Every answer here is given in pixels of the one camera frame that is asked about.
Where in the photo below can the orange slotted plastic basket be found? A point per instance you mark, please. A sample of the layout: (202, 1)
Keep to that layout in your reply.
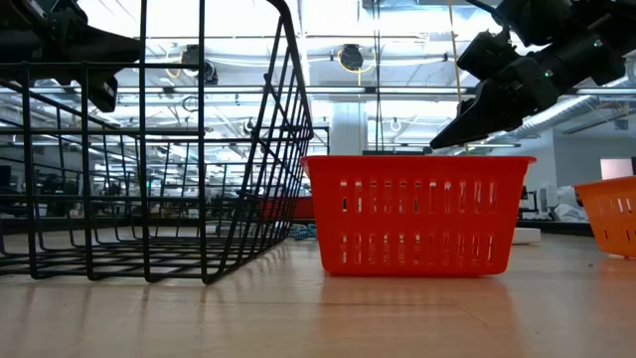
(616, 221)

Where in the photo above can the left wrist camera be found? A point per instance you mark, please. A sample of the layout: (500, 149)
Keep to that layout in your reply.
(64, 10)

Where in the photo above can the white board panel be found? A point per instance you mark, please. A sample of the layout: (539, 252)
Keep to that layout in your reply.
(616, 169)

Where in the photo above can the black table frame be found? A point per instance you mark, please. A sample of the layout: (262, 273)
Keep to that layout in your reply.
(561, 227)

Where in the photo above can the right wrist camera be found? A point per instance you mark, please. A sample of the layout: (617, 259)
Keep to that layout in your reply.
(484, 54)

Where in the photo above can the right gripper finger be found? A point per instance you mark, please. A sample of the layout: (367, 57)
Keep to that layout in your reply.
(477, 124)
(469, 102)

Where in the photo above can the red slotted plastic basket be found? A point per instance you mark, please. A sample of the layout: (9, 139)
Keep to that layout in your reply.
(417, 221)

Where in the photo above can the person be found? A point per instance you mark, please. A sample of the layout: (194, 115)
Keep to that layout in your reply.
(569, 206)

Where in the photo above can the silver ceiling duct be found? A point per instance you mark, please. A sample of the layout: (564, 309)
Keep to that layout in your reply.
(571, 107)

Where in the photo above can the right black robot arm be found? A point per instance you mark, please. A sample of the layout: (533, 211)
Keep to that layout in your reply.
(591, 45)

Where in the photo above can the red storage bin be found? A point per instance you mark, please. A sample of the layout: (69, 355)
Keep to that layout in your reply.
(304, 208)

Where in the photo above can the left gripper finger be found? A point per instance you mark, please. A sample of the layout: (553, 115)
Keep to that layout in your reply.
(109, 41)
(111, 58)

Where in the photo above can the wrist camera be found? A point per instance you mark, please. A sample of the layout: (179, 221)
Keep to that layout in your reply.
(484, 54)
(64, 10)

